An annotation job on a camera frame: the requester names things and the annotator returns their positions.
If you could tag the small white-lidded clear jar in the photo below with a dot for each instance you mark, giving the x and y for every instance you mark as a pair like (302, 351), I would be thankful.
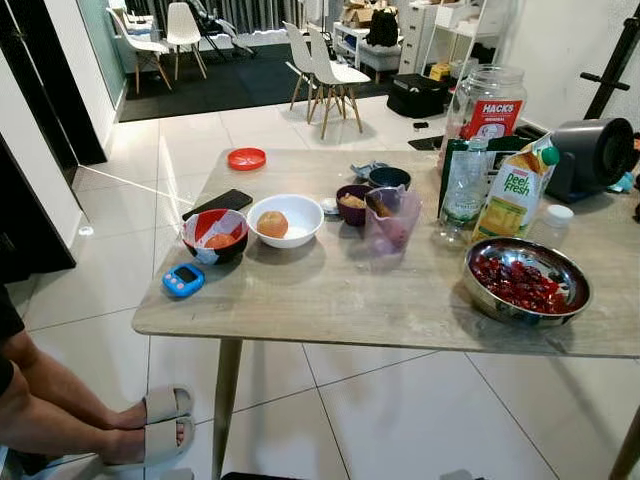
(555, 228)

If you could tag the black round appliance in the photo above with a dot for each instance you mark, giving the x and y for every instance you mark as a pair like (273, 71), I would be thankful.
(590, 155)

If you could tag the steel bowl of red berries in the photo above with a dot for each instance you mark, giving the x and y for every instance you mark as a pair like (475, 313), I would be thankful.
(527, 285)

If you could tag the Peel Fresh juice carton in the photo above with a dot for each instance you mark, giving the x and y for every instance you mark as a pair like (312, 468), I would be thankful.
(510, 205)

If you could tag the clear plastic water bottle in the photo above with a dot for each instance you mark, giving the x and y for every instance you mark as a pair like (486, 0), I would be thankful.
(465, 195)

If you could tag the black metal rack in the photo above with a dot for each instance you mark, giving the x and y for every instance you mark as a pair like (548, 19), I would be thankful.
(618, 60)

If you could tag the large Hacks candy jar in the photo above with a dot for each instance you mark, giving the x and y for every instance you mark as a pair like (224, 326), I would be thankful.
(490, 118)

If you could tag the dark blue bowl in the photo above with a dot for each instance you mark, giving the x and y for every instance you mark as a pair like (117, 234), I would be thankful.
(389, 177)

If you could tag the black bag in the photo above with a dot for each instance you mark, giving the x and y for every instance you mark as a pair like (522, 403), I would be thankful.
(415, 97)

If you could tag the crumpled silver wrapper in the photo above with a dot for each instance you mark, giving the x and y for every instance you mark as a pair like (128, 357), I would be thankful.
(362, 170)

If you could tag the small purple bowl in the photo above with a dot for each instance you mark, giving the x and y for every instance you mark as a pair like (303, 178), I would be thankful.
(345, 215)

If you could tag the white shelf unit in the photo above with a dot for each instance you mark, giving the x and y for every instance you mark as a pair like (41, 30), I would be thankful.
(415, 35)

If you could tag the light wooden table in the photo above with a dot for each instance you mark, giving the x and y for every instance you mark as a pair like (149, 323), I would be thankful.
(330, 290)

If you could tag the white ceramic bowl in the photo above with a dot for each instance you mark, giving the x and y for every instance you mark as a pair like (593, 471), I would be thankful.
(300, 232)

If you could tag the white chair wooden legs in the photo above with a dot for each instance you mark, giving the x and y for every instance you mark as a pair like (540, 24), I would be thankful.
(183, 25)
(297, 45)
(135, 45)
(325, 60)

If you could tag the brown round fruit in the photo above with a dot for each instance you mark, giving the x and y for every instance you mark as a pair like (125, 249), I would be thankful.
(272, 224)

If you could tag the red round lid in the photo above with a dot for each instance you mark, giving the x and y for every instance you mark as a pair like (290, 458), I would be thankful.
(246, 158)

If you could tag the red white patterned bowl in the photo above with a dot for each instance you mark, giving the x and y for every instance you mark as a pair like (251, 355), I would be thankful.
(237, 245)

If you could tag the black smartphone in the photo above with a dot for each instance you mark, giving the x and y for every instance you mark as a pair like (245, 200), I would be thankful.
(217, 203)

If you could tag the blue digital timer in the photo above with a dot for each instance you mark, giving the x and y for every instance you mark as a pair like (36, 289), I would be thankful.
(183, 280)

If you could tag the grey slipper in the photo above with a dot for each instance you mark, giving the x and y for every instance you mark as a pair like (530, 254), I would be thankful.
(165, 403)
(160, 438)

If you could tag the seated person's bare legs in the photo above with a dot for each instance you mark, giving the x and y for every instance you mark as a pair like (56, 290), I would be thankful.
(50, 410)

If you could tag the black door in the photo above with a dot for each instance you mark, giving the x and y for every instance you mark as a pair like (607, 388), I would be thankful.
(45, 70)

